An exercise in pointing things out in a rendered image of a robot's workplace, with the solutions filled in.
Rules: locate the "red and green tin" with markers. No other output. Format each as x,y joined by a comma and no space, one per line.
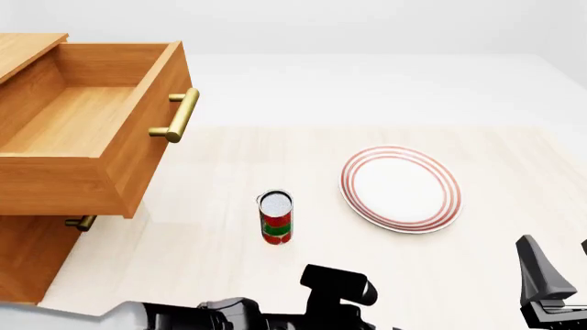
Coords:
276,223

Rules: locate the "wooden cabinet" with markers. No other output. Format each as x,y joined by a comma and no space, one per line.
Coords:
18,51

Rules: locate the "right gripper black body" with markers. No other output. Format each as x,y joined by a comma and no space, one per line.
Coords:
557,316

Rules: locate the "open wooden drawer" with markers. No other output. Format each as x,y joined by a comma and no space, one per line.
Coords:
69,117

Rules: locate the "white plate with red rings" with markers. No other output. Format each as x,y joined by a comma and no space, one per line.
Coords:
399,189

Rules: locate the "closed wooden drawer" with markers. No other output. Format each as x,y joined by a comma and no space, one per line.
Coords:
32,254

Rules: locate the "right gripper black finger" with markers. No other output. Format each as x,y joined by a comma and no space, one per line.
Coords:
584,248
539,271

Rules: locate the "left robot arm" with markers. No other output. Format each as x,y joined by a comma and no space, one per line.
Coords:
229,316

